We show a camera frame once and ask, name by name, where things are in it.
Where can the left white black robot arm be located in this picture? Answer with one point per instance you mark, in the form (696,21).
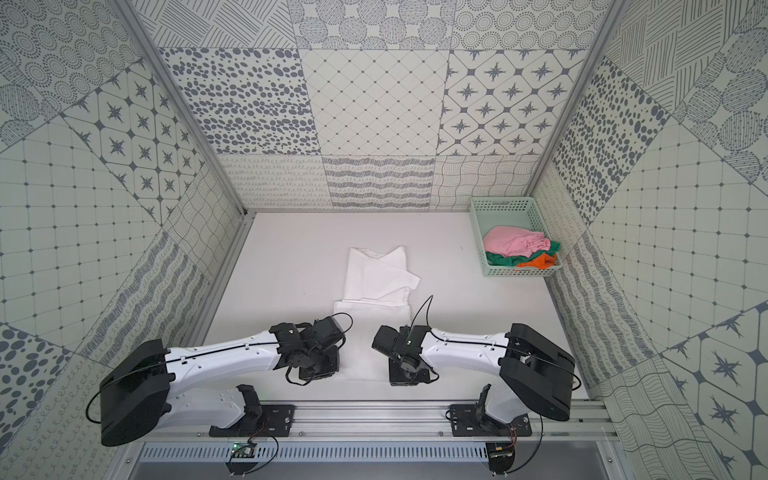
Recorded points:
(156,387)

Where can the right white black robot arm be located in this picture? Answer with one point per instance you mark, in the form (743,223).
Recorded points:
(536,375)

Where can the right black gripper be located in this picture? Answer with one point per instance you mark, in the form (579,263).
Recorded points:
(396,378)

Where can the orange t-shirt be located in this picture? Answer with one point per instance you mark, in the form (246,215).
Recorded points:
(543,261)

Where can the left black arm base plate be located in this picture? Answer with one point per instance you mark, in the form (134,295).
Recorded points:
(272,420)

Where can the left green circuit board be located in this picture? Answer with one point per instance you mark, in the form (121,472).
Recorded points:
(243,451)

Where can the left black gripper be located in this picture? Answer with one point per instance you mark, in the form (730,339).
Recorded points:
(318,365)

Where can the pink t-shirt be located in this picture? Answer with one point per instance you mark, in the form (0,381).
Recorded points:
(514,241)

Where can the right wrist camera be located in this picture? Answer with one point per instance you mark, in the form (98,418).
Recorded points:
(386,341)

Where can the aluminium mounting rail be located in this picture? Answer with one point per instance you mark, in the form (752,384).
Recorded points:
(400,421)

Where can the green t-shirt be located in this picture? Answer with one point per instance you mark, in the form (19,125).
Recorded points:
(512,261)

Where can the white t-shirt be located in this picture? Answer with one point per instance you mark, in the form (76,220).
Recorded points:
(376,292)

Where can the right black circuit board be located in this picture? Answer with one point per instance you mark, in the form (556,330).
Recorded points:
(500,457)

